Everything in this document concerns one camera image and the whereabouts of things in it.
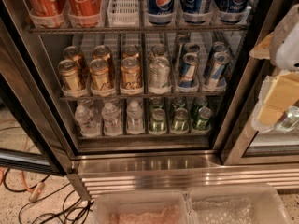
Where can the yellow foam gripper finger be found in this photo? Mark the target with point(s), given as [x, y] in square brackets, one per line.
[277, 94]
[261, 51]

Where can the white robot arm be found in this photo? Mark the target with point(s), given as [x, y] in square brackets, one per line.
[284, 51]

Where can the back right Red Bull can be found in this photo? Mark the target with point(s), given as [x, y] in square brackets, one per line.
[217, 46]

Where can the red bull can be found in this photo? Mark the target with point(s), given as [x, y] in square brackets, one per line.
[188, 69]
[217, 46]
[191, 48]
[215, 69]

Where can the front right Red Bull can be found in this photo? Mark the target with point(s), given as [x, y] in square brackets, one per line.
[215, 69]

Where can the closed right fridge door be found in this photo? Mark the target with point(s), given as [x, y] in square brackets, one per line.
[238, 143]

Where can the back left Red Bull can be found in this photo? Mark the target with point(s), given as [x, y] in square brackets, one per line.
[191, 48]

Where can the front left Red Bull can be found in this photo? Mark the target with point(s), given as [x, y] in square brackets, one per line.
[188, 69]

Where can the front right green can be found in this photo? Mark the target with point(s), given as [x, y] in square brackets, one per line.
[202, 119]

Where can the green can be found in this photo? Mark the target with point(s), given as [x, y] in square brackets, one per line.
[180, 122]
[202, 119]
[157, 122]

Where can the back silver can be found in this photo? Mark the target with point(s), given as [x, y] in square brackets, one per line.
[158, 50]

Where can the silver can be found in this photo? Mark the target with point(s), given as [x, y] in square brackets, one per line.
[158, 50]
[159, 73]

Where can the front silver can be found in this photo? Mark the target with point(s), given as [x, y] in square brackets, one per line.
[159, 73]

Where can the front middle green can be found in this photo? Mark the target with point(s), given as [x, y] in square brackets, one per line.
[180, 122]

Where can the front left green can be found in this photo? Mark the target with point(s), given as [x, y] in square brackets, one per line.
[157, 122]

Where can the gold can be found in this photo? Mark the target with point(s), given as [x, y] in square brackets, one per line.
[101, 77]
[131, 73]
[131, 51]
[70, 75]
[76, 54]
[103, 51]

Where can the right red Coca-Cola can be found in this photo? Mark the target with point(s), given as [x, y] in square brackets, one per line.
[86, 11]

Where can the red coca-cola can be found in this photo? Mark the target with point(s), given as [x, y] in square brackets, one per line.
[86, 11]
[48, 8]

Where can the back left gold can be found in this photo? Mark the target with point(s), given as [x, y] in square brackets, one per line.
[76, 54]

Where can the front left gold can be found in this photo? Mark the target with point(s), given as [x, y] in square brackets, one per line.
[70, 75]

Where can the stainless steel fridge base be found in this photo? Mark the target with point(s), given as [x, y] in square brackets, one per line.
[93, 176]

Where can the left red Coca-Cola can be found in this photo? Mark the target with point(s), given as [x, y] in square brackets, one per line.
[48, 8]

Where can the open glass fridge door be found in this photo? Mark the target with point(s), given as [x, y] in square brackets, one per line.
[21, 96]

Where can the right clear plastic bin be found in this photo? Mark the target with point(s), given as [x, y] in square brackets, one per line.
[237, 204]

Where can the clear plastic bin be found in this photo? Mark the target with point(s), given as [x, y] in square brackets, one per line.
[237, 204]
[141, 207]

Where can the right water bottle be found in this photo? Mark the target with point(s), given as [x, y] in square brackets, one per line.
[135, 123]

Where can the water bottle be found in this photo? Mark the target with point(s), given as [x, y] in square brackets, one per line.
[89, 126]
[135, 123]
[112, 119]

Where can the middle water bottle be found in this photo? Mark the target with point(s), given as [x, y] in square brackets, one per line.
[112, 119]

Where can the left clear plastic bin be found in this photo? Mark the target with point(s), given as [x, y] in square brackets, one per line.
[141, 207]

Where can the left water bottle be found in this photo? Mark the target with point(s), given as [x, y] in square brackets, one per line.
[89, 126]

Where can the middle wire fridge shelf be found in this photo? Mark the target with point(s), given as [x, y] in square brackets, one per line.
[146, 95]

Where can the wire fridge shelf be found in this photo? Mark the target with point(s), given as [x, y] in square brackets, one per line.
[146, 95]
[139, 30]

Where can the top wire fridge shelf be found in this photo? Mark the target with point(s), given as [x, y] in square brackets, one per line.
[139, 30]

